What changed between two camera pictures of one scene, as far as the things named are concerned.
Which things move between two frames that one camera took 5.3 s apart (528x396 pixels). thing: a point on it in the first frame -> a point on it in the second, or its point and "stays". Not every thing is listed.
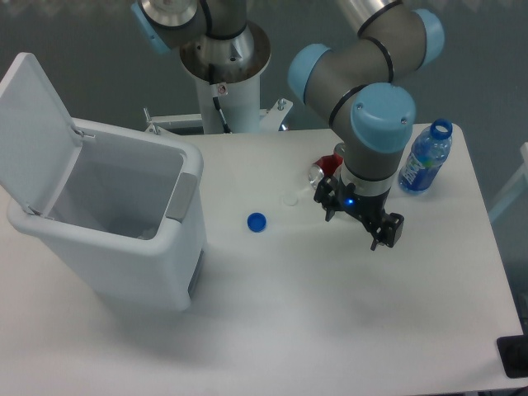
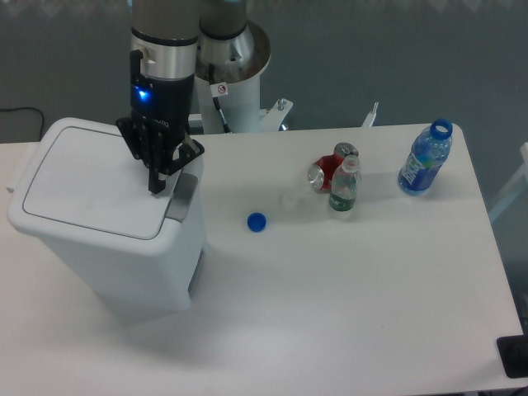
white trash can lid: [39, 141] -> [81, 183]
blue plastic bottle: [427, 152] stays
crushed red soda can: [327, 166] stays
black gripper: [368, 208] -> [170, 101]
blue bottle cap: [256, 222] stays
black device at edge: [514, 351] stays
